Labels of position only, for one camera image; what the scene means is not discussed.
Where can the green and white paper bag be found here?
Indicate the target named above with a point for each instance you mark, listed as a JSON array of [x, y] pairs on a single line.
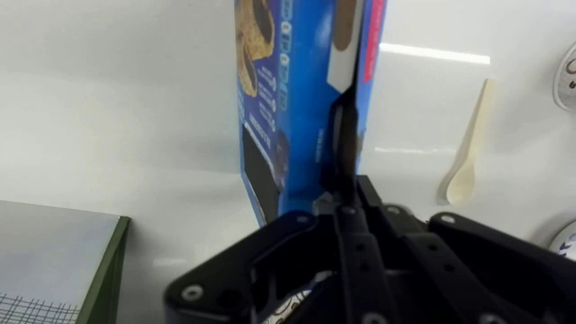
[[59, 265]]

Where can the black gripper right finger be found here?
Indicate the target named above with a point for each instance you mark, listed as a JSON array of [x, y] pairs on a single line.
[[459, 271]]

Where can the wooden spoon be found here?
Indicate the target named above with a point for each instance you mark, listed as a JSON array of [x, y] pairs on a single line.
[[459, 182]]

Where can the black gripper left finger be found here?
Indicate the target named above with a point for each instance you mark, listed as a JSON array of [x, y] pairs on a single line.
[[358, 289]]

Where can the blue snack bar box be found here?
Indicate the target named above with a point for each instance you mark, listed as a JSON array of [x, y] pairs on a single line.
[[293, 60]]

